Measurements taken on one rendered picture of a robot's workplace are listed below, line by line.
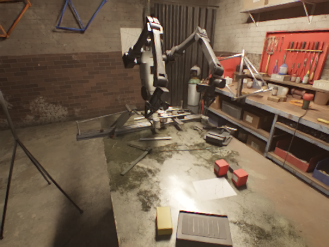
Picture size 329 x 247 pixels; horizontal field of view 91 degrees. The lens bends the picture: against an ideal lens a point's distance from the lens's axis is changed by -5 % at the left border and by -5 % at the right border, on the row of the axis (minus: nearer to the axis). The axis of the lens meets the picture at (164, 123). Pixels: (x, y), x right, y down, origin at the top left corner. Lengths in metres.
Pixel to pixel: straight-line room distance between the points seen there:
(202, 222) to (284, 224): 0.28
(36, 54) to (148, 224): 3.55
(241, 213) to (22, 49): 3.81
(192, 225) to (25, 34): 3.73
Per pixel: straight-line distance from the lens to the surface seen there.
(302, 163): 2.16
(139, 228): 0.63
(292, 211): 0.80
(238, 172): 0.79
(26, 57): 3.89
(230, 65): 3.31
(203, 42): 1.43
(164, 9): 3.62
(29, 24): 3.86
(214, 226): 0.62
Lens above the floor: 1.40
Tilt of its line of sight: 24 degrees down
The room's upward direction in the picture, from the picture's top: straight up
